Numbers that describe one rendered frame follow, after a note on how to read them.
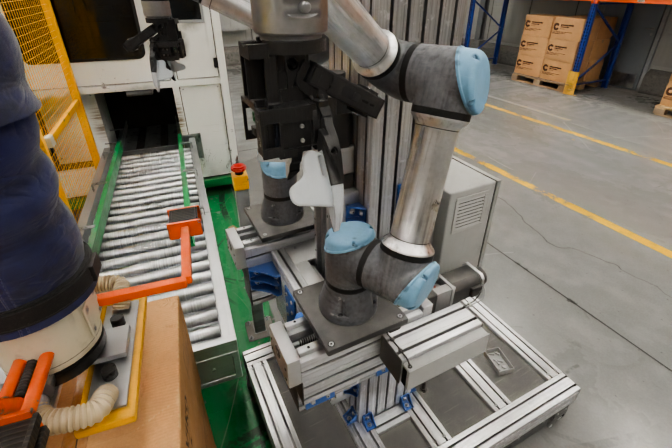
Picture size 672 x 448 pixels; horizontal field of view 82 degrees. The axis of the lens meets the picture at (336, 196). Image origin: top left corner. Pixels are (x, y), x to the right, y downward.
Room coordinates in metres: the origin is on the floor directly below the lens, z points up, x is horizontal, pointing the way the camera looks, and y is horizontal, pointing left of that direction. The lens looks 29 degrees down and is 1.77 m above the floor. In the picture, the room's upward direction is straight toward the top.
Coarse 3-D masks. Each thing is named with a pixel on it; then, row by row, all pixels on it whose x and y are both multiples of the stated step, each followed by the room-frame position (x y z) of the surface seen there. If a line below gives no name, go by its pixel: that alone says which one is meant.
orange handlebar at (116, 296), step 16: (128, 288) 0.63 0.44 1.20; (144, 288) 0.63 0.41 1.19; (160, 288) 0.64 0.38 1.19; (176, 288) 0.65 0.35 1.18; (48, 352) 0.47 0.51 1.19; (16, 368) 0.44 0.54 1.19; (48, 368) 0.44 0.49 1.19; (16, 384) 0.41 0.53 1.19; (32, 384) 0.41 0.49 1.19; (32, 400) 0.38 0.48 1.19
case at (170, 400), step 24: (168, 312) 0.81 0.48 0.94; (144, 336) 0.72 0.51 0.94; (168, 336) 0.72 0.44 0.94; (144, 360) 0.65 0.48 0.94; (168, 360) 0.65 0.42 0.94; (192, 360) 0.82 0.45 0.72; (72, 384) 0.58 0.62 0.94; (144, 384) 0.58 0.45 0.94; (168, 384) 0.58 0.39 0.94; (192, 384) 0.72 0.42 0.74; (144, 408) 0.52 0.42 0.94; (168, 408) 0.52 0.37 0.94; (192, 408) 0.64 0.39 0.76; (72, 432) 0.47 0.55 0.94; (120, 432) 0.47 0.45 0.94; (144, 432) 0.47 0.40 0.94; (168, 432) 0.47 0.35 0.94; (192, 432) 0.57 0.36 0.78
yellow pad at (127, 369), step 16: (112, 304) 0.71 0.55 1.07; (144, 304) 0.71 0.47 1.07; (112, 320) 0.63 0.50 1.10; (128, 320) 0.65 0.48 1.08; (144, 320) 0.66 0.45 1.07; (128, 352) 0.56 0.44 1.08; (96, 368) 0.52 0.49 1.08; (112, 368) 0.50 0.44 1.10; (128, 368) 0.52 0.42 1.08; (96, 384) 0.49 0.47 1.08; (128, 384) 0.49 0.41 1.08; (128, 400) 0.46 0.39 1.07; (112, 416) 0.43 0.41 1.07; (128, 416) 0.43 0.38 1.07; (80, 432) 0.40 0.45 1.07; (96, 432) 0.41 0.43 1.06
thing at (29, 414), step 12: (0, 420) 0.34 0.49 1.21; (12, 420) 0.34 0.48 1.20; (24, 420) 0.34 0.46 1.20; (36, 420) 0.34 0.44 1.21; (0, 432) 0.32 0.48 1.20; (12, 432) 0.32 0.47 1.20; (24, 432) 0.32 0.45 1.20; (36, 432) 0.33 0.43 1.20; (48, 432) 0.35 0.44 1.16; (0, 444) 0.31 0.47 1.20; (12, 444) 0.31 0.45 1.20; (24, 444) 0.30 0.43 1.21; (36, 444) 0.32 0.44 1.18
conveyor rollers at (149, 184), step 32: (128, 160) 2.79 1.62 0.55; (160, 160) 2.79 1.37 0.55; (128, 192) 2.29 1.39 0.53; (160, 192) 2.28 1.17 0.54; (192, 192) 2.27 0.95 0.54; (128, 224) 1.88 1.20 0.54; (160, 224) 1.87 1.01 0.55; (128, 256) 1.58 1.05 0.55; (160, 256) 1.60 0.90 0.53; (192, 256) 1.58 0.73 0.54; (192, 288) 1.34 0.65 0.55; (192, 320) 1.16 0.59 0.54
